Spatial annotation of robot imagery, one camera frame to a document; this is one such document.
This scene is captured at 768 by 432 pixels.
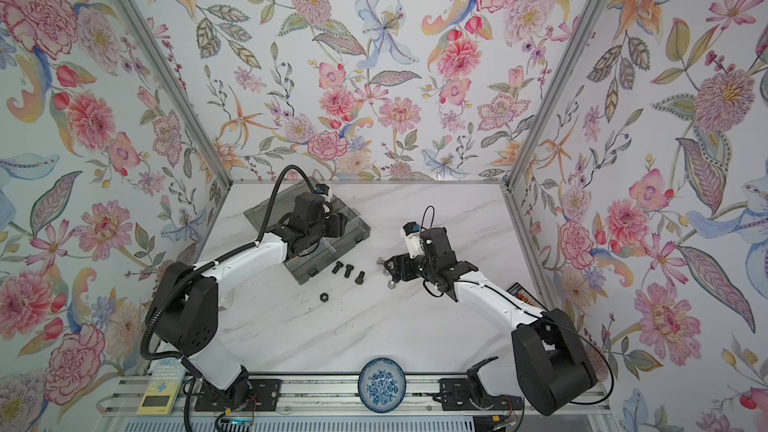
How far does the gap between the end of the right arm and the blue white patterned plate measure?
23cm

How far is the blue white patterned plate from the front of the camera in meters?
0.73

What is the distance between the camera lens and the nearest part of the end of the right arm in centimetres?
64
